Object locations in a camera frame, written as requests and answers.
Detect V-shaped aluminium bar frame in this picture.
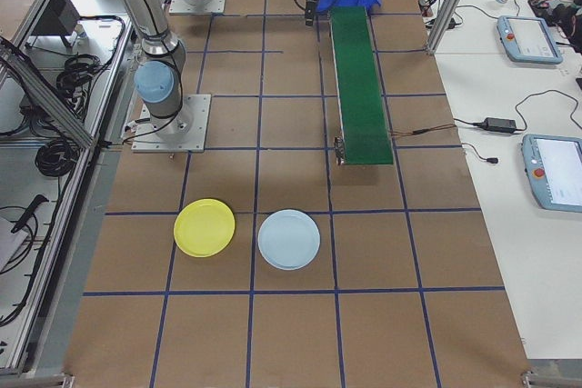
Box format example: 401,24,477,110
0,0,137,378

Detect black box inside frame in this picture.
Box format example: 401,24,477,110
26,0,84,48

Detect black coiled cable bundle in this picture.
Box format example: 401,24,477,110
55,54,114,99
35,139,77,179

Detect light blue round plate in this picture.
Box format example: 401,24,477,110
257,209,321,271

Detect small electronics circuit board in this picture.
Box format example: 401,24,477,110
417,0,441,20

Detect bystander dark clothed body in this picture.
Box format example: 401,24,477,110
551,1,582,52

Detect green belt conveyor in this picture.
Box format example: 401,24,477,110
327,5,396,169

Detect black handle tool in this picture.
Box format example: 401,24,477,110
11,194,50,234

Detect white paper sheet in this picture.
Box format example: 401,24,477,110
0,216,34,272

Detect slanted aluminium profile post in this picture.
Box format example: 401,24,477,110
425,0,478,56

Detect yellow round plate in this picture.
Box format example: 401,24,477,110
174,198,236,259

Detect black power adapter brick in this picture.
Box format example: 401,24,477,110
481,117,518,132

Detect light blue teach pendant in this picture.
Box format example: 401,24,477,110
521,133,582,213
496,15,564,65

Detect red brown conveyor wires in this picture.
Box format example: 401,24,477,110
388,125,456,138

